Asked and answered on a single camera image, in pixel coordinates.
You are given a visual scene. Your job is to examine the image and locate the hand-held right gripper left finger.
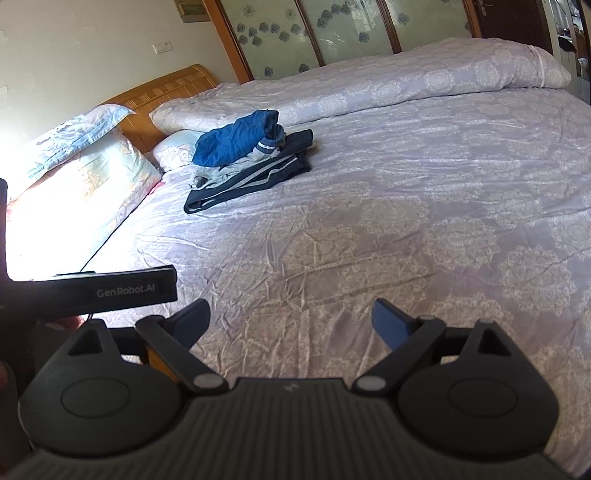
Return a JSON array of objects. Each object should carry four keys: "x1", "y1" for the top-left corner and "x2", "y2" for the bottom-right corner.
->
[{"x1": 67, "y1": 298, "x2": 229, "y2": 393}]

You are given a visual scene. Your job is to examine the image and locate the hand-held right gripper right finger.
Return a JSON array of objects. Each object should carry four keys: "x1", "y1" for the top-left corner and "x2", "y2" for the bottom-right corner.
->
[{"x1": 353, "y1": 298, "x2": 513, "y2": 393}]

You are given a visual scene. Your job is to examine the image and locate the blue pants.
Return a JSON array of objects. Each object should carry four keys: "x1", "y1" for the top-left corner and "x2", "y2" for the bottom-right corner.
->
[{"x1": 191, "y1": 109, "x2": 287, "y2": 168}]

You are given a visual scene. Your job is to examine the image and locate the pastel floral pillow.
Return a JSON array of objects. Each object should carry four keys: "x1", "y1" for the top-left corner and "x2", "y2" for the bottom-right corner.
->
[{"x1": 4, "y1": 127, "x2": 163, "y2": 282}]

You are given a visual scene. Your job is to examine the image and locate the grey garment with striped cuff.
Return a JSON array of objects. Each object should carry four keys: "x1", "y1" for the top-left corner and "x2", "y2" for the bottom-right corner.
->
[{"x1": 191, "y1": 124, "x2": 287, "y2": 190}]

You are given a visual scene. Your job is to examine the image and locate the navy striped garment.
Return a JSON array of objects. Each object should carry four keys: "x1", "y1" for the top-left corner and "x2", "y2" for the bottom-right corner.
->
[{"x1": 183, "y1": 129, "x2": 315, "y2": 215}]

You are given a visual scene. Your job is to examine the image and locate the blue patterned pillow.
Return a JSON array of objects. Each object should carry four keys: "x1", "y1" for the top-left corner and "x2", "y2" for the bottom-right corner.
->
[{"x1": 18, "y1": 104, "x2": 137, "y2": 185}]

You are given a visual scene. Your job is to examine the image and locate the small light blue pillow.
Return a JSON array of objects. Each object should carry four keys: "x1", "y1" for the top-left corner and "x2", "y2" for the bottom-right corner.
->
[{"x1": 151, "y1": 129, "x2": 206, "y2": 172}]

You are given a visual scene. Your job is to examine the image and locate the wooden headboard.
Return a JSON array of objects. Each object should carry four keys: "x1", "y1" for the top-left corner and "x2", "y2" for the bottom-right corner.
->
[{"x1": 99, "y1": 64, "x2": 220, "y2": 153}]

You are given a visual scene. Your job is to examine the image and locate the rolled lilac duvet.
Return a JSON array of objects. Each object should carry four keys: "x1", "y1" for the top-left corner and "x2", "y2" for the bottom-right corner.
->
[{"x1": 149, "y1": 38, "x2": 572, "y2": 136}]

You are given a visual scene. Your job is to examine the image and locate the dark wooden door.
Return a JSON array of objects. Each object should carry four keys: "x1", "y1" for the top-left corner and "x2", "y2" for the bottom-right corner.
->
[{"x1": 473, "y1": 0, "x2": 555, "y2": 54}]

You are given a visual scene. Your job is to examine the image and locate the floral glass wall panel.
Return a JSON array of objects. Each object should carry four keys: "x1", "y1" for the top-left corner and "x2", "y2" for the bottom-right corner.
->
[{"x1": 201, "y1": 0, "x2": 481, "y2": 85}]

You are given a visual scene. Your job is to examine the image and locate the beige wall switch panel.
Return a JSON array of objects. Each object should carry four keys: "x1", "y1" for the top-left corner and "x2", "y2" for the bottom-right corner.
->
[{"x1": 174, "y1": 0, "x2": 208, "y2": 23}]

